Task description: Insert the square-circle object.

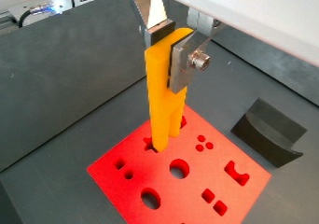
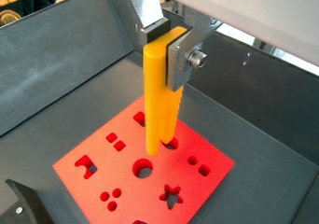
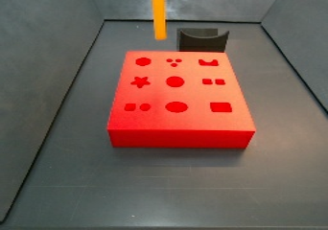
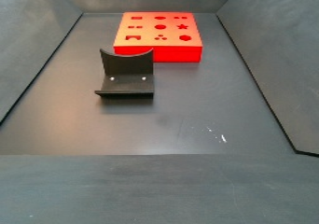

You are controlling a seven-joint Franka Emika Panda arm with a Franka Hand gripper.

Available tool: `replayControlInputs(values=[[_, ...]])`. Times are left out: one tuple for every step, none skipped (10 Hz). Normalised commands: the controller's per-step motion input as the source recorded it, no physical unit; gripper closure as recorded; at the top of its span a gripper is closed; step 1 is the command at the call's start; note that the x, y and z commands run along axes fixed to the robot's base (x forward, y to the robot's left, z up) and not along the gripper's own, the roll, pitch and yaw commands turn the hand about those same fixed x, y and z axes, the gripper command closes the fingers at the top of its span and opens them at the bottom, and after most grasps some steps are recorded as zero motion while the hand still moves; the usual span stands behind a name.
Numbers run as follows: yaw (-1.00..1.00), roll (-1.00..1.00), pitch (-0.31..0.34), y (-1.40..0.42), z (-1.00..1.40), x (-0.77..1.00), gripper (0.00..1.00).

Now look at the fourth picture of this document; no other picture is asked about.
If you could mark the black curved holder stand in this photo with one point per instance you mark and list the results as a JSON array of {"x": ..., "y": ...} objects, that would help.
[{"x": 128, "y": 74}]

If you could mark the red shape-sorting block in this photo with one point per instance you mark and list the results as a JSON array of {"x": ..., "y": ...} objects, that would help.
[{"x": 167, "y": 32}]

